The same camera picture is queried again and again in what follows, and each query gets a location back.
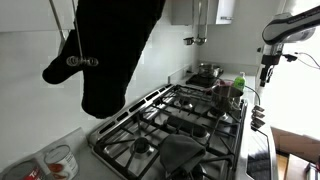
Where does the grey cloth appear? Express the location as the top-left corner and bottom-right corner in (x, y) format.
(158, 133), (207, 175)

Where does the hanging steel ladle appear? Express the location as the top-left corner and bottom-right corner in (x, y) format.
(194, 0), (209, 46)

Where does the red tomato can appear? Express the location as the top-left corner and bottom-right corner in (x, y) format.
(1, 158), (44, 180)

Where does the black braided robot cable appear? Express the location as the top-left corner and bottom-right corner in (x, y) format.
(294, 51), (320, 71)

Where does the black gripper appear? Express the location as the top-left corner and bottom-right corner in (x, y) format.
(258, 53), (281, 88)

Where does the black oven mitt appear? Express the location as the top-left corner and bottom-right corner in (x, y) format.
(41, 0), (167, 120)

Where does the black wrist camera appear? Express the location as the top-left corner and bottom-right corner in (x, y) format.
(282, 52), (298, 63)

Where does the green bottle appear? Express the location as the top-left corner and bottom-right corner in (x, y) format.
(232, 76), (247, 93)

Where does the steel utensil handle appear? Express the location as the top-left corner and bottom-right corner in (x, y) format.
(48, 0), (67, 46)

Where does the stainless steel saucepan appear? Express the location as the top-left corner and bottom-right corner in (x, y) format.
(211, 85), (245, 113)

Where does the wooden board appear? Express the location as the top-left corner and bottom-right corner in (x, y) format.
(270, 126), (320, 165)

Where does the white tomato can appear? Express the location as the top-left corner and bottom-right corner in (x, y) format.
(44, 144), (80, 180)

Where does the black hot plate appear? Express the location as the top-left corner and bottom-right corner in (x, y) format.
(185, 73), (221, 89)

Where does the steel spiral whisk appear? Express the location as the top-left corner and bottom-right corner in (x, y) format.
(65, 0), (100, 68)

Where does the stainless steel gas range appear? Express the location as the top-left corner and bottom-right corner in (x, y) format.
(87, 83), (280, 180)

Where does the round steel lidded pot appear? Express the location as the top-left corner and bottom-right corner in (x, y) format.
(197, 62), (224, 79)

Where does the small steel measuring cup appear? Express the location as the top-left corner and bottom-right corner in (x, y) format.
(182, 36), (196, 47)

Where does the silver range knob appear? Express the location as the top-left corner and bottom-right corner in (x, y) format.
(250, 117), (267, 130)
(251, 110), (266, 120)
(252, 104), (266, 113)

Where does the purple cloth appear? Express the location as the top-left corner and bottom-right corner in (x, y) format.
(212, 78), (235, 89)

